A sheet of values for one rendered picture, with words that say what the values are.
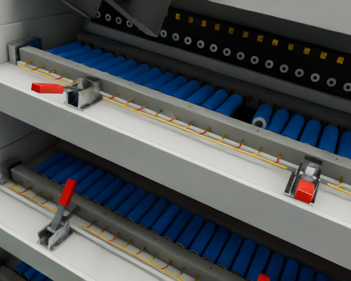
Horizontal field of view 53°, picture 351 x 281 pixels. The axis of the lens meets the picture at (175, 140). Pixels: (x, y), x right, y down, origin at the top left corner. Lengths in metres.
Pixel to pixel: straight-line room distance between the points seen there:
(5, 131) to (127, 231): 0.25
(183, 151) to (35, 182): 0.28
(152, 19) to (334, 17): 0.19
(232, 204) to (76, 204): 0.25
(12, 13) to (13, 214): 0.28
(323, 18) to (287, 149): 0.13
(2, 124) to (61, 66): 0.15
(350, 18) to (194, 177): 0.20
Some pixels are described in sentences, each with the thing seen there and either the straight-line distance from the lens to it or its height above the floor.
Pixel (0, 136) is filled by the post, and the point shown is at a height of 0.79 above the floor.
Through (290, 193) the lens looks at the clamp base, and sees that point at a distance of 0.34.
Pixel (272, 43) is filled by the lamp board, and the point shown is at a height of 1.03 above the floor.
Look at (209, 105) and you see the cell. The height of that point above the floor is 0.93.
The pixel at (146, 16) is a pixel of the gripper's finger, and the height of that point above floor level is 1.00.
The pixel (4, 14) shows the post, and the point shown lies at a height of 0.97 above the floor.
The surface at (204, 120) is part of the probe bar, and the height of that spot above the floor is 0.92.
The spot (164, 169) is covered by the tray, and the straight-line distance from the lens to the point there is 0.37.
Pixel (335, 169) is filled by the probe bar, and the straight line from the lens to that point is 0.38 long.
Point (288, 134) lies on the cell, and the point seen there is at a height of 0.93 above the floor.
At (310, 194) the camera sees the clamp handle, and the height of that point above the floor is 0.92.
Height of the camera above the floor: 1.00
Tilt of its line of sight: 15 degrees down
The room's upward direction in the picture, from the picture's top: 16 degrees clockwise
